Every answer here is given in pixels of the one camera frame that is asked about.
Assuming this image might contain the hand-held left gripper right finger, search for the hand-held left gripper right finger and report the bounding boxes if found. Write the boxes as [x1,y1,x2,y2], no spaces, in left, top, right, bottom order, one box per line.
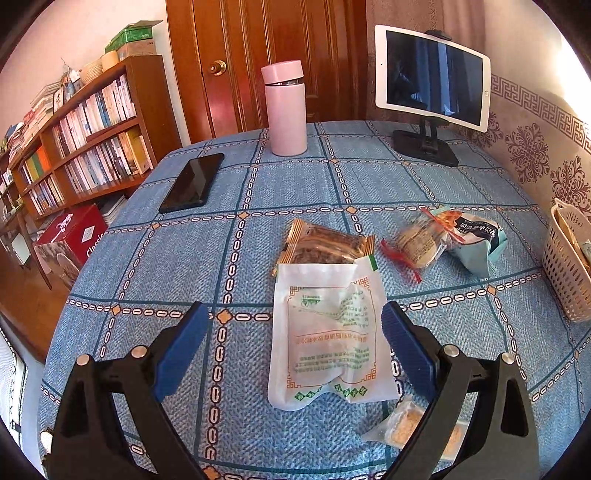
[381,301,541,480]

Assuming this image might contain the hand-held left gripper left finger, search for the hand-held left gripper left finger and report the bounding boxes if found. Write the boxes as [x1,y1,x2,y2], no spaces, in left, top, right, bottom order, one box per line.
[48,302,211,480]

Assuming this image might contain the clear crumb bar packet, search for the clear crumb bar packet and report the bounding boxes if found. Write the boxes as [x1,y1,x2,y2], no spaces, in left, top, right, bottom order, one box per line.
[362,399,472,462]

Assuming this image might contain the white green-print pouch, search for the white green-print pouch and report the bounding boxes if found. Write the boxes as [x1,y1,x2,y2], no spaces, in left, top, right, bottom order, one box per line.
[268,256,400,411]

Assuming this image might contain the clear red-ribbon pastry packet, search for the clear red-ribbon pastry packet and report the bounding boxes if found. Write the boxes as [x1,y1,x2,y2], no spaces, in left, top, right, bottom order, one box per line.
[381,210,458,282]

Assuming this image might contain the teal snack packet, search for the teal snack packet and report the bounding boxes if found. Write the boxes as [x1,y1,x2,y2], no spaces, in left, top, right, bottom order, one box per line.
[436,208,509,278]

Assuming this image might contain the brown orange-edged snack packet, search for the brown orange-edged snack packet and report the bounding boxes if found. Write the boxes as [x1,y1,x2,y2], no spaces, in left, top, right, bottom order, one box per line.
[272,218,377,278]

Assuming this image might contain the white plastic basket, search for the white plastic basket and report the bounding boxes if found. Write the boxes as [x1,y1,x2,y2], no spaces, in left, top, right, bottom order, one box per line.
[541,198,591,322]

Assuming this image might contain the blue patterned tablecloth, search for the blue patterned tablecloth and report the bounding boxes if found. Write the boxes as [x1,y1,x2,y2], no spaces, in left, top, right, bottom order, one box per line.
[37,120,591,480]

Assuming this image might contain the red cardboard box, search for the red cardboard box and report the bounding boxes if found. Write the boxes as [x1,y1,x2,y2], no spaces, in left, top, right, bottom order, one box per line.
[32,203,109,289]

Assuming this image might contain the black smartphone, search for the black smartphone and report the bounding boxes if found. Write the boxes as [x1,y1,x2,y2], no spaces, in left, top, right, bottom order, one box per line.
[158,153,225,214]

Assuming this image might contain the white woven cloth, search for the white woven cloth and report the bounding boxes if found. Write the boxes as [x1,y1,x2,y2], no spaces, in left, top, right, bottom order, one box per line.
[0,318,28,444]

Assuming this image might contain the black tablet stand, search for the black tablet stand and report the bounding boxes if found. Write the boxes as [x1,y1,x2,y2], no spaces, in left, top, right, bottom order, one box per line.
[392,30,460,168]

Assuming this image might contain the small wooden table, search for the small wooden table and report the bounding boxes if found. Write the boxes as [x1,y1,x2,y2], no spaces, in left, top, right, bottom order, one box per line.
[0,203,51,289]

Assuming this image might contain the rows of books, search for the rows of books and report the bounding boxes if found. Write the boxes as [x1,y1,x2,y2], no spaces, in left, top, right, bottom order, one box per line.
[0,76,155,217]

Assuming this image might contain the wooden bookshelf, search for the wooden bookshelf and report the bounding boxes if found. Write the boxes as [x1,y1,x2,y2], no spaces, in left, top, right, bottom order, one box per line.
[0,55,182,232]

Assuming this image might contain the pink insulated bottle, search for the pink insulated bottle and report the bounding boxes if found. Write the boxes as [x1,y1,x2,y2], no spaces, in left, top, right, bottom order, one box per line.
[261,61,308,157]

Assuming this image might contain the white tablet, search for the white tablet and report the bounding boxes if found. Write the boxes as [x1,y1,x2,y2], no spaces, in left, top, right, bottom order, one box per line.
[374,25,492,133]

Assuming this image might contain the woven storage basket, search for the woven storage basket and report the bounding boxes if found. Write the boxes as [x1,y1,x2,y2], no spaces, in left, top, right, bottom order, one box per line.
[79,59,105,84]

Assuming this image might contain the green cardboard box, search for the green cardboard box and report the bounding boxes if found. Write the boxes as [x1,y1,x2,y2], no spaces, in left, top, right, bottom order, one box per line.
[105,27,158,61]

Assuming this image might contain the wooden door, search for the wooden door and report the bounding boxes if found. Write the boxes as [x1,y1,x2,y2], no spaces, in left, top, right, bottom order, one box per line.
[166,0,368,141]

